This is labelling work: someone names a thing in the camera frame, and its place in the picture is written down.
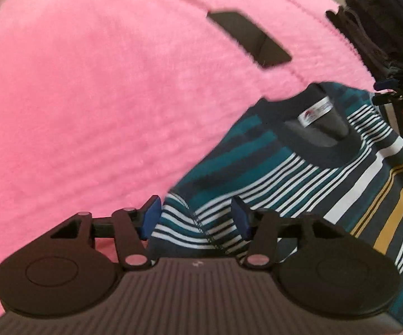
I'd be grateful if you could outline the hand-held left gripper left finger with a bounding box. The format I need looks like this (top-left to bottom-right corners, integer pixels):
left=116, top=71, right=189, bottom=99
left=49, top=195, right=162, bottom=271

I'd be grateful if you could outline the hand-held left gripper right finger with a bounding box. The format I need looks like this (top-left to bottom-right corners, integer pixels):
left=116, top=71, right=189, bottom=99
left=231, top=195, right=335, bottom=271

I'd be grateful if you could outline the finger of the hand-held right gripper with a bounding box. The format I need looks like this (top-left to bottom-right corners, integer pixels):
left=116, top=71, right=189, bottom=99
left=372, top=92, right=403, bottom=137
left=374, top=73, right=403, bottom=93

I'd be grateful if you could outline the striped knit shirt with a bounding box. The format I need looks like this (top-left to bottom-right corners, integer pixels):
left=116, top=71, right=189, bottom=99
left=147, top=81, right=403, bottom=332

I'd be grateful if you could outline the pile of dark clothes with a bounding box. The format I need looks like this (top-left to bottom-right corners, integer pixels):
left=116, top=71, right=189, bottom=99
left=325, top=0, right=403, bottom=85

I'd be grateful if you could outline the pink fleece blanket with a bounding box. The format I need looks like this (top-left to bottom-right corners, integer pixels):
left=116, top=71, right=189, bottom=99
left=0, top=0, right=403, bottom=335

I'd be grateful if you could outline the black smartphone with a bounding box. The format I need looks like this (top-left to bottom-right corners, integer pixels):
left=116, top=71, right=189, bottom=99
left=206, top=10, right=292, bottom=69

